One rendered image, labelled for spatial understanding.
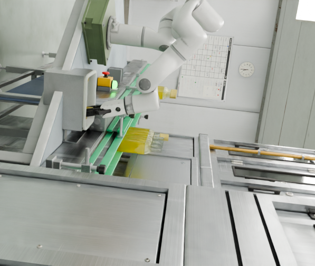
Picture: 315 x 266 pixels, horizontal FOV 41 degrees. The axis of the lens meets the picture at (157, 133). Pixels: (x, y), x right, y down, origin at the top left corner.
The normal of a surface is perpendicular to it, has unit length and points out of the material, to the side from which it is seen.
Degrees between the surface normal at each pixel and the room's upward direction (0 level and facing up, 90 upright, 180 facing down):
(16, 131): 90
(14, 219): 90
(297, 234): 90
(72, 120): 90
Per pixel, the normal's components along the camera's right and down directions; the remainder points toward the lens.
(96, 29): -0.12, 0.83
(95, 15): 0.02, -0.55
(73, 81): -0.08, 0.29
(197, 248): 0.09, -0.95
